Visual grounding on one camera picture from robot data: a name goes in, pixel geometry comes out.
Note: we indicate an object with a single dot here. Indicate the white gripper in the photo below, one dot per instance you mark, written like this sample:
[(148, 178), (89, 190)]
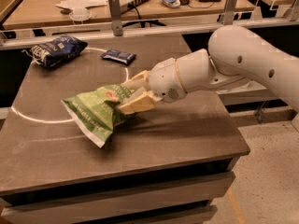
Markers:
[(163, 79)]

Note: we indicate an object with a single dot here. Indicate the green jalapeno chip bag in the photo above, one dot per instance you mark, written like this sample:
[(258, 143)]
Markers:
[(95, 112)]

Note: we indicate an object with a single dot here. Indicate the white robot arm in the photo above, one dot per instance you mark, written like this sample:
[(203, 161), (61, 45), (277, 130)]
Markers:
[(234, 56)]

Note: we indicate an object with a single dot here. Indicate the blue chip bag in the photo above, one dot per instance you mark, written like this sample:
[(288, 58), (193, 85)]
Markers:
[(58, 51)]

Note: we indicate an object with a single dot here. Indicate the small dark blue snack packet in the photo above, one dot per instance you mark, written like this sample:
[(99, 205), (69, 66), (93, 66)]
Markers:
[(118, 56)]

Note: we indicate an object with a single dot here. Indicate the blue white mask on desk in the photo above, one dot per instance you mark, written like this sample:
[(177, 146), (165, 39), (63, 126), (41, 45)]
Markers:
[(171, 3)]

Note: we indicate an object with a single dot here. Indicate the white papers on desk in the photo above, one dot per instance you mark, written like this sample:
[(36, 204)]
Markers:
[(70, 4)]

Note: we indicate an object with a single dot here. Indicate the grey metal post left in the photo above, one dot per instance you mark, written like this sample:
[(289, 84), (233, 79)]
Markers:
[(115, 14)]

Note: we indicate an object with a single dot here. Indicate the grey metal post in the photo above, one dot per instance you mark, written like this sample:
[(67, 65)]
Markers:
[(228, 15), (115, 14)]

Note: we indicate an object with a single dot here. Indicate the grey metal post right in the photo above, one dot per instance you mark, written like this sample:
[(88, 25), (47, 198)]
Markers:
[(228, 15)]

